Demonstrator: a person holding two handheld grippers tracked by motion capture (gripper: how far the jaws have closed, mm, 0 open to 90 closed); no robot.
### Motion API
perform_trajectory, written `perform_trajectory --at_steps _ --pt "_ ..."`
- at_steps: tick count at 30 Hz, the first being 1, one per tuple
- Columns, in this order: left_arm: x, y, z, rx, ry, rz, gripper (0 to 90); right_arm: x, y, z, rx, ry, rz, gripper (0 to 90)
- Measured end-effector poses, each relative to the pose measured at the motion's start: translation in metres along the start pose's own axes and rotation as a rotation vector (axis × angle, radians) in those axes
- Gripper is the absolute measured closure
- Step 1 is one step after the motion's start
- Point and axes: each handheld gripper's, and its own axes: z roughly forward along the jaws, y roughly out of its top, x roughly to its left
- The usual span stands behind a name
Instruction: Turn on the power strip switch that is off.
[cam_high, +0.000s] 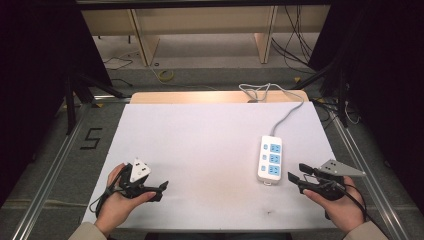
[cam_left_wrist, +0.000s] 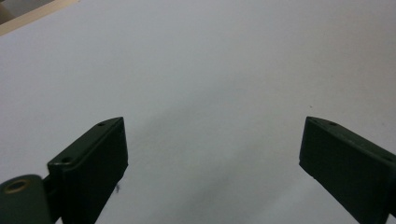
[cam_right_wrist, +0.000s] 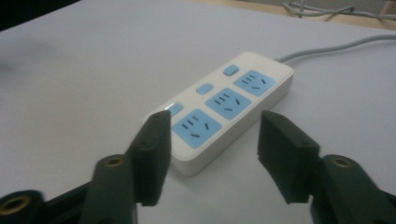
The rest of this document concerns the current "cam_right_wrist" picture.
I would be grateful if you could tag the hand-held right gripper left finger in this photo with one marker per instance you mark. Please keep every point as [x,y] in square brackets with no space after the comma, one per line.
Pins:
[146,161]

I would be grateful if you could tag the white and blue power strip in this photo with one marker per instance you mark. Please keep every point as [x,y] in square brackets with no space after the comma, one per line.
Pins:
[224,102]

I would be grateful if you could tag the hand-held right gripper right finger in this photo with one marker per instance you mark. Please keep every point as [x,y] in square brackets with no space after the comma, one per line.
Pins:
[289,155]

